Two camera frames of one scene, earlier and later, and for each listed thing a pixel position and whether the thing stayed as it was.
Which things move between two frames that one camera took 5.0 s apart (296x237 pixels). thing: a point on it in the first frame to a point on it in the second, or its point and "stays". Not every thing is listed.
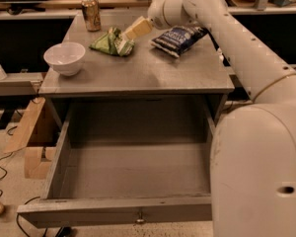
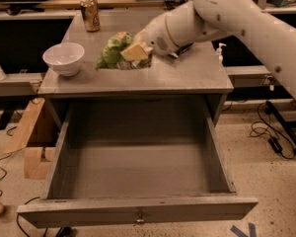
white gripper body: [156, 14] to [157, 34]
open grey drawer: [124, 161] stays
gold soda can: [92, 14] stays
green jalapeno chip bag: [113, 41] to [111, 58]
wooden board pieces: [37, 159] stays
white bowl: [67, 57] stays
